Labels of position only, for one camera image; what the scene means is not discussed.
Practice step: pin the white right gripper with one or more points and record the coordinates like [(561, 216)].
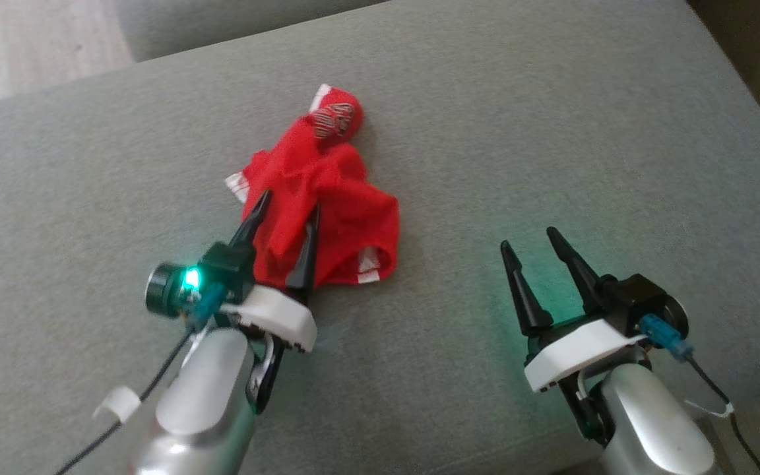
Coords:
[(578, 349)]

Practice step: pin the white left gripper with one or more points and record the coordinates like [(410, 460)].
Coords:
[(281, 323)]

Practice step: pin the red shorts white waistband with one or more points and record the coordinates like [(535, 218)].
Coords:
[(347, 204)]

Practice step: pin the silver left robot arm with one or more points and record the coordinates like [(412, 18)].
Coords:
[(202, 396)]

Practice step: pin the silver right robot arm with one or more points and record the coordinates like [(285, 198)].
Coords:
[(650, 422)]

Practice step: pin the grey fabric sofa seat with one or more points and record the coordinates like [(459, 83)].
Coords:
[(551, 132)]

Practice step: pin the grey sofa cushion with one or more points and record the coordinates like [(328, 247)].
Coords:
[(221, 23)]

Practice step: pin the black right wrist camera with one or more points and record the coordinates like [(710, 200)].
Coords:
[(634, 297)]

